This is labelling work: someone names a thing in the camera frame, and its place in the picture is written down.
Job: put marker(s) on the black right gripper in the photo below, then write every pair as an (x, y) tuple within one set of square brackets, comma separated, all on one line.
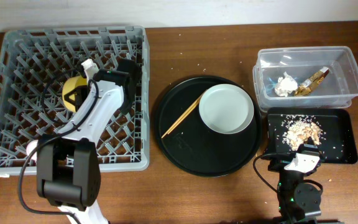
[(309, 141)]

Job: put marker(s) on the yellow bowl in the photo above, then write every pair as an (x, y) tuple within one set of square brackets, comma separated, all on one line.
[(69, 85)]

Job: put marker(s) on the food scraps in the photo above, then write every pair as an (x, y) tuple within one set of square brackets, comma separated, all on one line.
[(298, 129)]

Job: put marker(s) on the white round plate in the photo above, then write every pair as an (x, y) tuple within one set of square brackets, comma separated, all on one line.
[(226, 109)]

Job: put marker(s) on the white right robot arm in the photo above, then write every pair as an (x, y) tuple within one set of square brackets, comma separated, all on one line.
[(299, 198)]

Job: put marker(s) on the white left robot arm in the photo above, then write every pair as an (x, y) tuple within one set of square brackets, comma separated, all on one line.
[(68, 173)]

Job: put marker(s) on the grey plastic dishwasher rack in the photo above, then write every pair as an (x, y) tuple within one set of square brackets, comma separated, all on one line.
[(34, 64)]

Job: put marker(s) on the black rectangular tray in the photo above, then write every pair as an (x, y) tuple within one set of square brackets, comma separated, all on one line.
[(337, 143)]

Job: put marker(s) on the brown Nescafe sachet wrapper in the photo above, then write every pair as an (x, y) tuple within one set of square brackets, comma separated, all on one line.
[(310, 84)]

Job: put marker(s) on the crumpled white tissue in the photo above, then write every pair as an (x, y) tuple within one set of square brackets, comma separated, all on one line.
[(285, 85)]

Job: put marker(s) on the pink plastic cup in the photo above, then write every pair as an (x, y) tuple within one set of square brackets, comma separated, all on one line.
[(31, 147)]

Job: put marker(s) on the wooden chopstick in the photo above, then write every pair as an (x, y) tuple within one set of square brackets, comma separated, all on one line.
[(185, 116), (182, 118)]

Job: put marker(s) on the round black tray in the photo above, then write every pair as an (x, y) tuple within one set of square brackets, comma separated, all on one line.
[(192, 146)]

